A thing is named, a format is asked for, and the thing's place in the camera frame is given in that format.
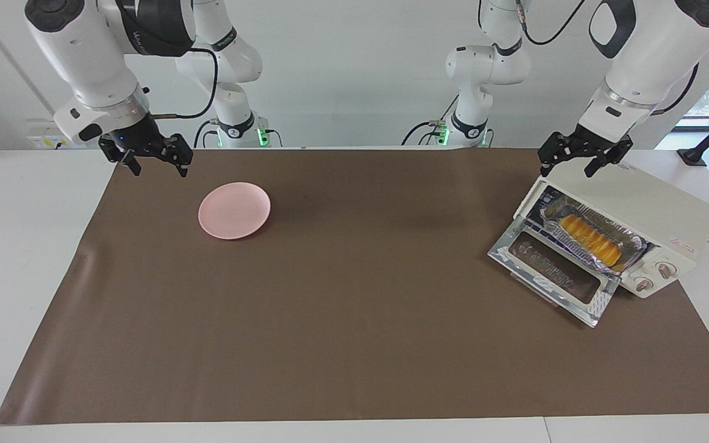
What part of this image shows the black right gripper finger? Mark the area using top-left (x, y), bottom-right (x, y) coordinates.
top-left (99, 137), bottom-right (141, 177)
top-left (167, 134), bottom-right (194, 179)

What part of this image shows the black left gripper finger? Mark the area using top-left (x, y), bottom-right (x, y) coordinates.
top-left (584, 139), bottom-right (633, 179)
top-left (538, 132), bottom-right (571, 179)

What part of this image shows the aluminium foil tray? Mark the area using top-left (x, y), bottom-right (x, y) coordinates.
top-left (539, 200), bottom-right (647, 273)

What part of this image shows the sliced yellow bread loaf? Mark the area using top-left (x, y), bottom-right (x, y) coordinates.
top-left (559, 214), bottom-right (623, 266)

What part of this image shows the cream toaster oven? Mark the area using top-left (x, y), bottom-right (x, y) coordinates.
top-left (513, 157), bottom-right (709, 300)

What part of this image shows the glass oven door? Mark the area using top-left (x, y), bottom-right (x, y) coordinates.
top-left (488, 221), bottom-right (621, 328)

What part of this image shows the pink round plate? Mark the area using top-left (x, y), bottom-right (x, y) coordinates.
top-left (198, 182), bottom-right (271, 241)

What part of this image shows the brown table mat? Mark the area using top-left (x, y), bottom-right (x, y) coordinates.
top-left (0, 148), bottom-right (709, 425)

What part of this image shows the black right base cable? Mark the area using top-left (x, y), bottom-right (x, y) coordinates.
top-left (193, 119), bottom-right (220, 148)

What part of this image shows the black base cable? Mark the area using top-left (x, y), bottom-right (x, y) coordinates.
top-left (401, 95), bottom-right (461, 146)
top-left (193, 119), bottom-right (220, 148)

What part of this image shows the white wall socket box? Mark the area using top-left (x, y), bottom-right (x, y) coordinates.
top-left (27, 119), bottom-right (92, 150)

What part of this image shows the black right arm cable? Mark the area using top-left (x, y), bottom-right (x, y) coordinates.
top-left (145, 48), bottom-right (218, 119)

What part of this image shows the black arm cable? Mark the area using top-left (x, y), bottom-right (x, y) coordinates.
top-left (478, 0), bottom-right (589, 47)
top-left (145, 48), bottom-right (218, 119)

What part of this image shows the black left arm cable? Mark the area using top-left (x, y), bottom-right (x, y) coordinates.
top-left (478, 0), bottom-right (589, 47)

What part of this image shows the black left base cable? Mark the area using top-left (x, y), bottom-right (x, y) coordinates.
top-left (401, 95), bottom-right (461, 146)

